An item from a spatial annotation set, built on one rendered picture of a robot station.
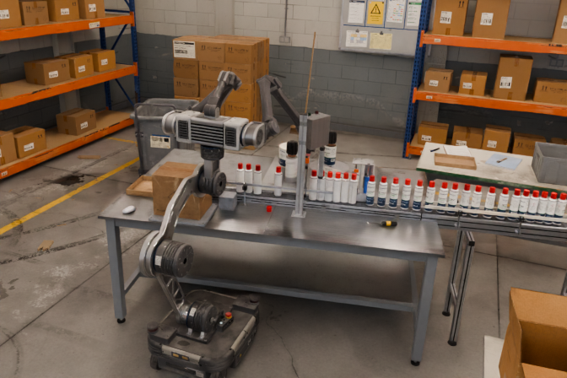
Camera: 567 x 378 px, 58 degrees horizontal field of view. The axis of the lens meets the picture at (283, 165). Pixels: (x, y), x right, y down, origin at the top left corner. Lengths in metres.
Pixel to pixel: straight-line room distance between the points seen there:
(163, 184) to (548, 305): 2.12
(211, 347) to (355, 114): 5.33
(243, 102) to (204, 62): 0.72
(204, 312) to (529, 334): 1.74
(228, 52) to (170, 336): 4.30
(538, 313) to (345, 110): 5.90
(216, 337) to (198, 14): 6.17
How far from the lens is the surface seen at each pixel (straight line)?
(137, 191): 3.63
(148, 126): 5.68
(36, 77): 6.82
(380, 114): 7.81
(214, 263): 3.97
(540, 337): 2.42
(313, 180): 3.37
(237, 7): 8.27
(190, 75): 7.00
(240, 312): 3.45
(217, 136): 2.84
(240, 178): 3.46
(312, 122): 3.08
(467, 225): 3.49
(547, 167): 4.50
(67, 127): 7.24
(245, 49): 6.66
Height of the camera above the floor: 2.31
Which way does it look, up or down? 21 degrees down
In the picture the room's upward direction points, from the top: 2 degrees clockwise
